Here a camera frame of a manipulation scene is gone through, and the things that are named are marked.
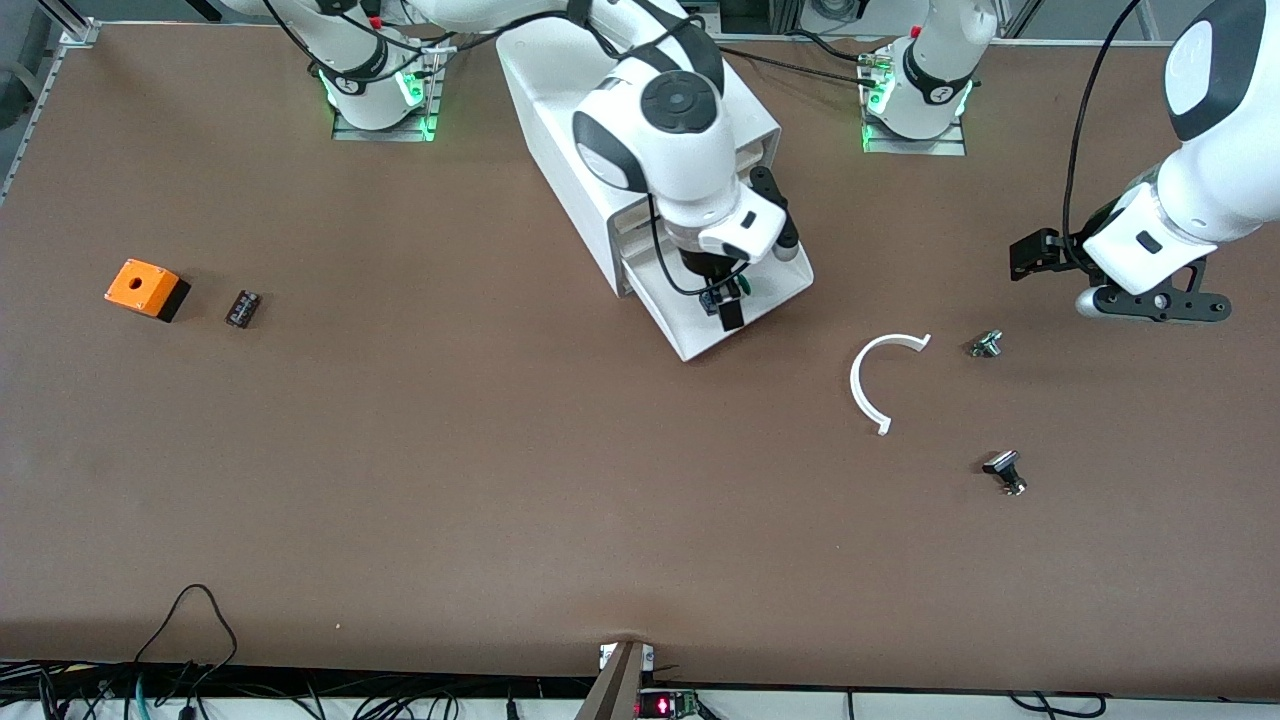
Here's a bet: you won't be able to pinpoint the green push button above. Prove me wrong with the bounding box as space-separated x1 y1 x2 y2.
700 278 754 315

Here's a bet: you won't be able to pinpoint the white curved plastic arc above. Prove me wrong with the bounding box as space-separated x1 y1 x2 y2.
850 333 933 437

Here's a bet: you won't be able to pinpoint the small metal bolt lower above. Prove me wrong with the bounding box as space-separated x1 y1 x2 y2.
982 450 1028 497

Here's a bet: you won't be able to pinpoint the small red LED device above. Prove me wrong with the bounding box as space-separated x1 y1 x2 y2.
636 688 703 720

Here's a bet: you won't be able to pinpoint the orange box with hole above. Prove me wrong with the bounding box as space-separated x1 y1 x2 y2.
104 259 192 323

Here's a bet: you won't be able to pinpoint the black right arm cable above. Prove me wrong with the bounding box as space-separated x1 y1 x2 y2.
648 190 752 299

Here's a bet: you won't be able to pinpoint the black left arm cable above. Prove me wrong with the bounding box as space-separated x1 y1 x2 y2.
1062 0 1144 251

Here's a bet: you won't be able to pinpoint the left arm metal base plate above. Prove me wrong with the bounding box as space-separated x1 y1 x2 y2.
862 45 969 157

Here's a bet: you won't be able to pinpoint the black cable to arm base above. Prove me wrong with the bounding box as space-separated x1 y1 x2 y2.
712 44 886 89

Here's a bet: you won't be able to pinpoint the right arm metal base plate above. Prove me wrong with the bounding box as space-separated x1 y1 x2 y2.
332 35 449 142

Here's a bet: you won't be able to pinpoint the tangled black cables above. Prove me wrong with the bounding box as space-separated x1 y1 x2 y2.
0 655 601 720

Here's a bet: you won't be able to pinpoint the looped black cable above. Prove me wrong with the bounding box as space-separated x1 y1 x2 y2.
135 584 239 691

